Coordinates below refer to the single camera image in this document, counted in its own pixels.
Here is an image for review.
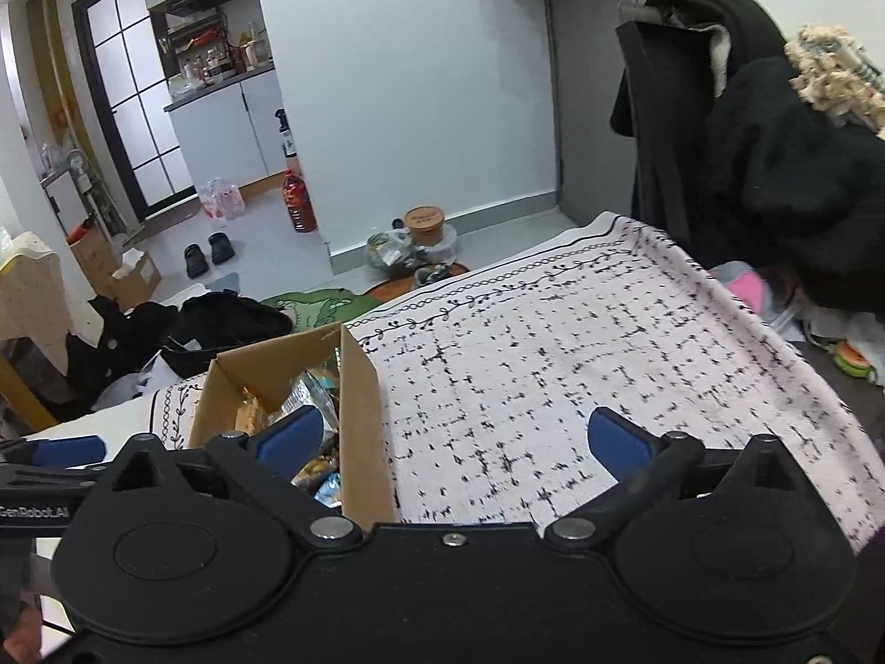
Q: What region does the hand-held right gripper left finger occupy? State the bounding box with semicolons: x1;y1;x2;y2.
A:
103;404;364;544

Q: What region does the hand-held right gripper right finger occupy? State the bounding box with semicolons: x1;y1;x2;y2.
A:
543;407;806;542

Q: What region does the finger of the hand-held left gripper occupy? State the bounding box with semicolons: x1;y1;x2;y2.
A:
0;434;108;471
0;465;115;494

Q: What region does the small orange red snack packet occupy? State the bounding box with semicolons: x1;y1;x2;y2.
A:
290;456;340;489

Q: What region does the brown cardboard box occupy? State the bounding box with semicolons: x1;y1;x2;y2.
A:
188;324;400;525

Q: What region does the person's left hand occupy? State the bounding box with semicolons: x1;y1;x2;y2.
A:
0;584;44;647

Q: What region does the white bed sheet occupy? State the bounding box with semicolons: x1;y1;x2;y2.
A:
20;370;209;450

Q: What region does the black garment with buttons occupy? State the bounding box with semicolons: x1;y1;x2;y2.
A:
65;294;181;406

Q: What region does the white black printed blanket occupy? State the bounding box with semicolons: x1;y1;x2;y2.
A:
148;211;879;554

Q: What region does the black bag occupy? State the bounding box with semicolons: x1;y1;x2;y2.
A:
160;292;295;375

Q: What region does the green rug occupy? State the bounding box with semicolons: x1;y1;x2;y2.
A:
259;287;378;326

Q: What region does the cream dotted cloth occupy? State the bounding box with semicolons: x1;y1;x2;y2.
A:
0;228;74;375

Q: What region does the orange round rug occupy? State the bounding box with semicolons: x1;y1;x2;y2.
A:
363;259;471;302

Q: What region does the cardboard box with white paper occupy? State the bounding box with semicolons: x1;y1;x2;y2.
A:
111;249;163;311

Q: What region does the tall cardboard box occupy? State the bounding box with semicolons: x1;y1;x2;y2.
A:
65;221;124;278

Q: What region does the pink toy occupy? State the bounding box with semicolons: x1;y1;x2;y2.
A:
722;269;772;305

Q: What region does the clear plastic bag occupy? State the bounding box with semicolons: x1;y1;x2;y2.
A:
366;227;419;269

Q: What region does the red oil bottle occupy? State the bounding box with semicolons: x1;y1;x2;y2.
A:
282;169;317;234

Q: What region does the pink pack of water bottles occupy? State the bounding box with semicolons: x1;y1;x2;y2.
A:
198;178;245;220

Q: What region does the green orange toy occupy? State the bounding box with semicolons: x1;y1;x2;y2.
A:
833;340;878;378

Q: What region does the brown paper tub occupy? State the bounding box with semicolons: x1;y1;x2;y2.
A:
403;205;445;246

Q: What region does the small white fan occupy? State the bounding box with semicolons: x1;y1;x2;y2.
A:
59;148;94;191

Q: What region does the white floor cabinet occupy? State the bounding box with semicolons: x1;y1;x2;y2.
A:
164;69;295;184

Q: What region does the black fleece jacket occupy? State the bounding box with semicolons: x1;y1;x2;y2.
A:
705;59;885;312

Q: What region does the black coat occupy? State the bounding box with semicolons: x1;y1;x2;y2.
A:
610;0;789;257

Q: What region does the grey door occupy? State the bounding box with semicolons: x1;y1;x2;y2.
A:
546;0;737;229

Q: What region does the black framed glass door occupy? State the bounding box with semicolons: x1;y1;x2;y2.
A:
72;0;198;222

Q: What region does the row of kitchen bottles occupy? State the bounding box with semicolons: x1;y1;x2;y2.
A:
166;20;274;84

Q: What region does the beige knitted cloth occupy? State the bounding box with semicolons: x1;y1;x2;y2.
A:
784;24;885;132

